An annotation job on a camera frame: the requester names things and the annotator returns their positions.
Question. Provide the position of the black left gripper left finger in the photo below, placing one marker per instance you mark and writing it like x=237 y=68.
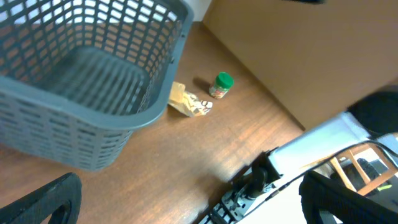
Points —
x=59 y=200

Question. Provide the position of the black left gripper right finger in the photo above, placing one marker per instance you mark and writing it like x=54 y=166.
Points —
x=324 y=201

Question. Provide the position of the grey plastic basket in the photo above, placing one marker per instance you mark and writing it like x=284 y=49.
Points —
x=78 y=77

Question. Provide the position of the green lid jar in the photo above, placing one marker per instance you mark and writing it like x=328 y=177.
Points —
x=221 y=85

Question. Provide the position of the beige snack pouch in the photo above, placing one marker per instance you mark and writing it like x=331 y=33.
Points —
x=187 y=103

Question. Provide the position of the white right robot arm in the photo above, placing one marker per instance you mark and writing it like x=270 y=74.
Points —
x=255 y=191

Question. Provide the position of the wooden chair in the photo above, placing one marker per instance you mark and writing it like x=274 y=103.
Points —
x=358 y=174

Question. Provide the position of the brown cardboard panel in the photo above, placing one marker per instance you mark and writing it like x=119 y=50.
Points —
x=316 y=59

